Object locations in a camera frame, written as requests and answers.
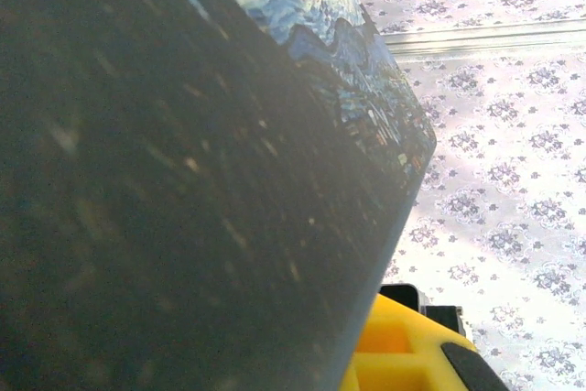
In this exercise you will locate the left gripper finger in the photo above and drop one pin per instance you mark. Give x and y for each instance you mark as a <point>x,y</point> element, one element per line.
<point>412,354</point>

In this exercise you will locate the starry night print pouch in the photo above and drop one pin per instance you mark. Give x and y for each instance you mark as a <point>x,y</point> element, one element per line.
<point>183,180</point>

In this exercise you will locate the aluminium frame bar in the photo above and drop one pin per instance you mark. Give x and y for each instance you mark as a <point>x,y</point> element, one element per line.
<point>485,38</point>

